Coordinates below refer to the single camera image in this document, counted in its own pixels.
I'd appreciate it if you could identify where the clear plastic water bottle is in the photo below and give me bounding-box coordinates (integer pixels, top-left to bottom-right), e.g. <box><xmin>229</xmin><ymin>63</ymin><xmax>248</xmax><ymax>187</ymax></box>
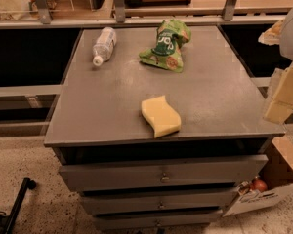
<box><xmin>92</xmin><ymin>27</ymin><xmax>116</xmax><ymax>66</ymax></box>

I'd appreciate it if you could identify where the bottom grey drawer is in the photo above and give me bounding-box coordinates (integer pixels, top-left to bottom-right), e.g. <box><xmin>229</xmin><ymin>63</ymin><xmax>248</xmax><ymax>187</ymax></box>
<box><xmin>95</xmin><ymin>210</ymin><xmax>223</xmax><ymax>230</ymax></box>

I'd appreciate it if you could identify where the black stand leg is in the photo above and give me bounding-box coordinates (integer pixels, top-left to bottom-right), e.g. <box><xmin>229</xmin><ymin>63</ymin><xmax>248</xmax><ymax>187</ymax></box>
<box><xmin>1</xmin><ymin>177</ymin><xmax>36</xmax><ymax>234</ymax></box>

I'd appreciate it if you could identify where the grey drawer cabinet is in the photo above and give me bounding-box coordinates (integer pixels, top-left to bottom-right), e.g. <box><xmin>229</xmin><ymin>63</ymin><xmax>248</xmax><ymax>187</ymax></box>
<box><xmin>45</xmin><ymin>26</ymin><xmax>283</xmax><ymax>230</ymax></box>

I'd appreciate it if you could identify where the open cardboard box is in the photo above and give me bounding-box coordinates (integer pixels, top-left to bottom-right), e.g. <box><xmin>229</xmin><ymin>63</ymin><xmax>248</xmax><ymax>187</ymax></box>
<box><xmin>224</xmin><ymin>136</ymin><xmax>293</xmax><ymax>216</ymax></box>

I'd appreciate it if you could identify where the top grey drawer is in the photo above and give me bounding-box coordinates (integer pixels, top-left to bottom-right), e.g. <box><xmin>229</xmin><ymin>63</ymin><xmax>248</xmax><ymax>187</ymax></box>
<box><xmin>59</xmin><ymin>154</ymin><xmax>268</xmax><ymax>191</ymax></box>

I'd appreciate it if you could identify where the red onion in box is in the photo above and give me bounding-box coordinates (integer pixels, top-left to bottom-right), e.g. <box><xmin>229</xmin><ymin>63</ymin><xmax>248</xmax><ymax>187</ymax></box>
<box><xmin>252</xmin><ymin>177</ymin><xmax>268</xmax><ymax>192</ymax></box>

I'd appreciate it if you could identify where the middle grey drawer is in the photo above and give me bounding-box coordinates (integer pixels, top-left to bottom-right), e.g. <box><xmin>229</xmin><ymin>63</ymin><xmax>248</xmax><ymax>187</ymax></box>
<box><xmin>81</xmin><ymin>188</ymin><xmax>237</xmax><ymax>215</ymax></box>

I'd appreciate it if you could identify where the green rice chip bag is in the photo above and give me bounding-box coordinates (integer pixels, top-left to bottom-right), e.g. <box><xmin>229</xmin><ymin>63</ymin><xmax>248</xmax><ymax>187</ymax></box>
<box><xmin>139</xmin><ymin>19</ymin><xmax>191</xmax><ymax>73</ymax></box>

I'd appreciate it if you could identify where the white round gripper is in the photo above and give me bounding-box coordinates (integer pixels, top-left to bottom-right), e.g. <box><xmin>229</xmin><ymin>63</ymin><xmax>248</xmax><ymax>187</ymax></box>
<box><xmin>258</xmin><ymin>8</ymin><xmax>293</xmax><ymax>124</ymax></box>

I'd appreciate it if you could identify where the yellow wavy sponge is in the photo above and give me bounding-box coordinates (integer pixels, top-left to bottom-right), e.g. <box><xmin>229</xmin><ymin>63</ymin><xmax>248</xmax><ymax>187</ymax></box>
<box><xmin>141</xmin><ymin>96</ymin><xmax>182</xmax><ymax>138</ymax></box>

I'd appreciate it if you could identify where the grey drawer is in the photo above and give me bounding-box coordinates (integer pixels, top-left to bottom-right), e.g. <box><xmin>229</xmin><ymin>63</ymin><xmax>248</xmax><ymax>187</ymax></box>
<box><xmin>59</xmin><ymin>154</ymin><xmax>268</xmax><ymax>191</ymax></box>
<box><xmin>95</xmin><ymin>210</ymin><xmax>223</xmax><ymax>230</ymax></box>
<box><xmin>81</xmin><ymin>188</ymin><xmax>237</xmax><ymax>215</ymax></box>

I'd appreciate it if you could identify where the grey metal railing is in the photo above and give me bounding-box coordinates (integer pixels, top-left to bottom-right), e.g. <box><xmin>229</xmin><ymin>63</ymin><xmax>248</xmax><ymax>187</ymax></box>
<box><xmin>0</xmin><ymin>0</ymin><xmax>293</xmax><ymax>29</ymax></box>

